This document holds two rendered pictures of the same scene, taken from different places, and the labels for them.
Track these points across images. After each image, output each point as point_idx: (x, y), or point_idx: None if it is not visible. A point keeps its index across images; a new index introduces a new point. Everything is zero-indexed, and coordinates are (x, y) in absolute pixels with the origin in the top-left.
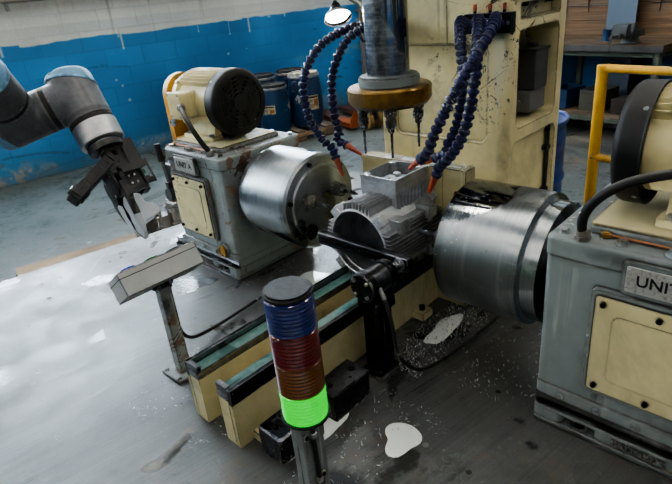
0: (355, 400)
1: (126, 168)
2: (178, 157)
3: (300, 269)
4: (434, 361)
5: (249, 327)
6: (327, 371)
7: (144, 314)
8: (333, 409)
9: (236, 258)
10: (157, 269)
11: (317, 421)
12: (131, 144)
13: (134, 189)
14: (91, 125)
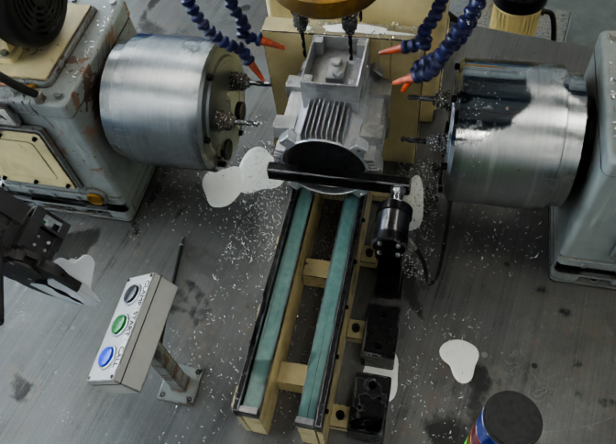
0: (397, 339)
1: (28, 238)
2: None
3: (193, 172)
4: (431, 251)
5: (261, 325)
6: (348, 318)
7: (50, 327)
8: (390, 364)
9: (120, 202)
10: (145, 337)
11: None
12: (1, 194)
13: (52, 257)
14: None
